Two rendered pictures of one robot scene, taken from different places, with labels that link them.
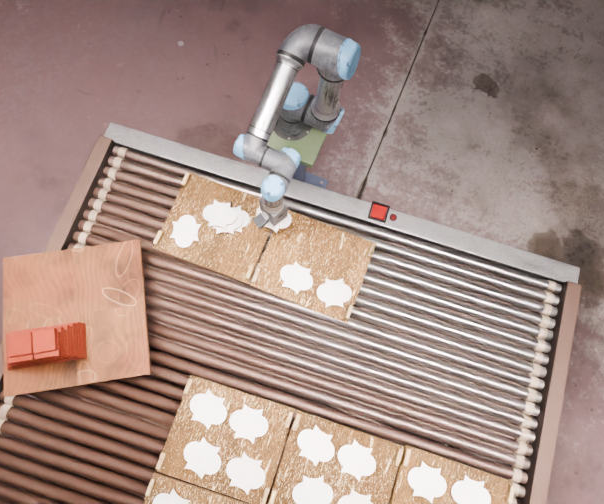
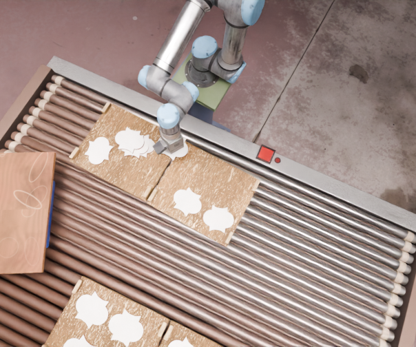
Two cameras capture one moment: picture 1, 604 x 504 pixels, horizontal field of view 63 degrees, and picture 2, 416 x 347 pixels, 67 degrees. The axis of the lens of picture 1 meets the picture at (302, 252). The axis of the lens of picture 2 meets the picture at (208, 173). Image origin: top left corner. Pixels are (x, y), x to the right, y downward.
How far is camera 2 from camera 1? 0.53 m
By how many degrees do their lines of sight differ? 2
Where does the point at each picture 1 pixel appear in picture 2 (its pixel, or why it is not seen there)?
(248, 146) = (151, 76)
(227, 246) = (132, 167)
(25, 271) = not seen: outside the picture
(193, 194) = (111, 120)
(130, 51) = (97, 19)
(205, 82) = (149, 47)
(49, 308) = not seen: outside the picture
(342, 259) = (229, 191)
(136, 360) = (32, 258)
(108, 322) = (14, 221)
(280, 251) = (177, 177)
